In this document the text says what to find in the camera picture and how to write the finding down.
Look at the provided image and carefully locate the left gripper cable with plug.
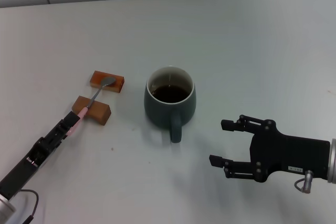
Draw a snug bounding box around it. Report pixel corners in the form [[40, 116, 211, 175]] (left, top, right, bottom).
[[15, 189, 40, 224]]

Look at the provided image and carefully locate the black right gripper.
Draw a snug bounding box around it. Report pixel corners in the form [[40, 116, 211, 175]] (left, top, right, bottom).
[[209, 114, 331, 184]]

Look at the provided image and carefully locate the dark coffee liquid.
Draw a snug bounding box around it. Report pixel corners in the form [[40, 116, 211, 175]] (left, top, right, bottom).
[[151, 84, 190, 103]]

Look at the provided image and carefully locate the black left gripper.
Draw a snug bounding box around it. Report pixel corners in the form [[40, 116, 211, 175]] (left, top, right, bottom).
[[0, 111, 83, 200]]

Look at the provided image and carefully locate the glossy flat wooden block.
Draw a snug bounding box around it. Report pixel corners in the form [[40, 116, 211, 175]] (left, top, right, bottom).
[[89, 70, 124, 93]]

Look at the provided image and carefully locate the gripper cable with plug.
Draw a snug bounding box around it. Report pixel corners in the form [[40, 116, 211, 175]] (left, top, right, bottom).
[[293, 170, 314, 194], [15, 189, 40, 224]]

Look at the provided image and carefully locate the grey ceramic cup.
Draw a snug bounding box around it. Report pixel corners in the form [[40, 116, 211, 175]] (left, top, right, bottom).
[[143, 66, 196, 143]]

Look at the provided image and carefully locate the brown notched wooden block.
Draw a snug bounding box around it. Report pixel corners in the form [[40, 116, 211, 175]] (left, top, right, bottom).
[[71, 95, 112, 126]]

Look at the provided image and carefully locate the right gripper cable with plug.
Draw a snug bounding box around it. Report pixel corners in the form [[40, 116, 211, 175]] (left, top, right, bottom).
[[293, 170, 314, 194]]

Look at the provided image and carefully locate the pink handled metal spoon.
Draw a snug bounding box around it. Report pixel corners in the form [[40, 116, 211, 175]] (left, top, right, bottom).
[[67, 76, 117, 137]]

